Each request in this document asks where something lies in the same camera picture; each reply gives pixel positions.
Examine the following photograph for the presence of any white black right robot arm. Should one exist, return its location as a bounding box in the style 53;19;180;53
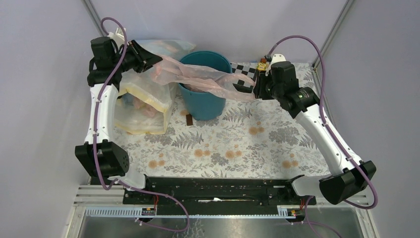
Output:
253;61;376;205

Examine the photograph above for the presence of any yellow toy figure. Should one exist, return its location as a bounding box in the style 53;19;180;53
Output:
257;62;267;71

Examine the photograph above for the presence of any small brown wooden block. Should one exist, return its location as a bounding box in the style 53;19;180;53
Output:
186;114;193;126

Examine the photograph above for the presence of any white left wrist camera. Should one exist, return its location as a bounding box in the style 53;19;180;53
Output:
107;28;125;47

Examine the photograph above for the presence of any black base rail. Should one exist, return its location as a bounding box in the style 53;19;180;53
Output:
123;177;316;216

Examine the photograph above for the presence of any floral patterned table mat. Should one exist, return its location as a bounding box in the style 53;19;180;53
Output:
114;94;328;179

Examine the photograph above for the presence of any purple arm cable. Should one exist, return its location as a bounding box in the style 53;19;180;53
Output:
92;17;191;233
268;35;378;210

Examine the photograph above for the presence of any large translucent yellow-trimmed bag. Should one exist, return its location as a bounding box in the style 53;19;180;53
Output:
114;40;196;134

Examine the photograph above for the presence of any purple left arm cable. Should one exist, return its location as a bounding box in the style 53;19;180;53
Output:
92;17;191;233

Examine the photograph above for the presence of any black white checkerboard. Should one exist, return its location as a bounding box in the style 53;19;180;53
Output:
229;62;259;95

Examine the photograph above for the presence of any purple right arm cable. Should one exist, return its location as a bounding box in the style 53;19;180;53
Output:
268;35;378;210

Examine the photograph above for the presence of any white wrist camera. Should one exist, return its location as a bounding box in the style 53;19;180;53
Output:
266;54;286;71
107;28;125;47

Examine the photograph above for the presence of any pink plastic trash bag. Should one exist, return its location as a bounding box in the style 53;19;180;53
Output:
150;56;256;101

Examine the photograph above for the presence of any teal plastic trash bin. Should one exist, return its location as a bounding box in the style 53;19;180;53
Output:
178;51;232;120

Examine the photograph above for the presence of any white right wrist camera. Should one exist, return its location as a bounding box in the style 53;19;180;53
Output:
266;54;286;71

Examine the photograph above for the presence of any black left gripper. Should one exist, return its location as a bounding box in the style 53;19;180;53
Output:
112;39;163;73

